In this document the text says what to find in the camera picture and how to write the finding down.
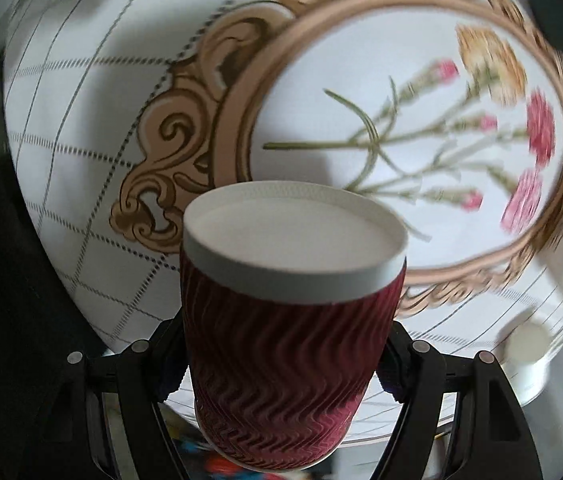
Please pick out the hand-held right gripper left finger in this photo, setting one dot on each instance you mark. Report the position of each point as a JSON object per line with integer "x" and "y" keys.
{"x": 160, "y": 356}

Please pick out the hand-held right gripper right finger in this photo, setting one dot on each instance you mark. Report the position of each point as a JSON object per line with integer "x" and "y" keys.
{"x": 403, "y": 360}

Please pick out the maroon ribbed paper cup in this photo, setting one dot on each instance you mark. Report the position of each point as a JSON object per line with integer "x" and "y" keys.
{"x": 281, "y": 340}

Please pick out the white plastic object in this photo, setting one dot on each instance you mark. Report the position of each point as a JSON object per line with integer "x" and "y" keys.
{"x": 526, "y": 345}

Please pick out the floral printed tablecloth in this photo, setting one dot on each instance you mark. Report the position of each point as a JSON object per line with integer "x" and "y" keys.
{"x": 311, "y": 110}

